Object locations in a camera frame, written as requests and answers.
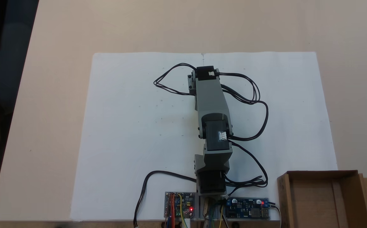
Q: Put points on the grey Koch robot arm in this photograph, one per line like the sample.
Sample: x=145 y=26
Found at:
x=210 y=98

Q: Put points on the white paper sheet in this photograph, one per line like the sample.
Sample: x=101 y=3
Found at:
x=133 y=133
x=294 y=120

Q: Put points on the blue circuit board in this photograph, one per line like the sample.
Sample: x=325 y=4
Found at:
x=246 y=209

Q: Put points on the brown cardboard box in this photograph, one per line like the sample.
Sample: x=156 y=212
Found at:
x=313 y=199

